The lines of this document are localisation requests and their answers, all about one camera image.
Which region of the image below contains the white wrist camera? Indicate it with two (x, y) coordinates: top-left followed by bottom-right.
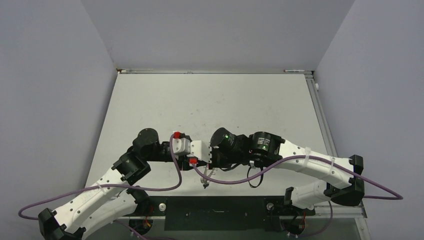
(187, 140), (212, 164)
(170, 131), (192, 156)

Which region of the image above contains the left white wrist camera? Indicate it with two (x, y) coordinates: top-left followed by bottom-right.
(170, 131), (192, 156)

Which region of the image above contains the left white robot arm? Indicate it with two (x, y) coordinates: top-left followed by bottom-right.
(37, 128), (193, 240)

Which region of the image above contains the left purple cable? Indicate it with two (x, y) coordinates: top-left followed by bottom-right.
(18, 132), (183, 240)

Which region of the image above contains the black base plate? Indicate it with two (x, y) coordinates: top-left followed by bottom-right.
(134, 196), (316, 232)

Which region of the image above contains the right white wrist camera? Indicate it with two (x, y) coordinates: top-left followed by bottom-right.
(187, 140), (212, 164)

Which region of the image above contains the red white marker pen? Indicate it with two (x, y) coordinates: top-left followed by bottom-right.
(283, 69), (306, 74)

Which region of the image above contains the silver perforated ring disc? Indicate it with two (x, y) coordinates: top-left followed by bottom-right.
(199, 165), (216, 190)

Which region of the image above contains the aluminium frame rail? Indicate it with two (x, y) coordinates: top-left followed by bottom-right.
(305, 71), (367, 218)

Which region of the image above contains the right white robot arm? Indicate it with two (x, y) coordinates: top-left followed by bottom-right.
(210, 127), (365, 214)

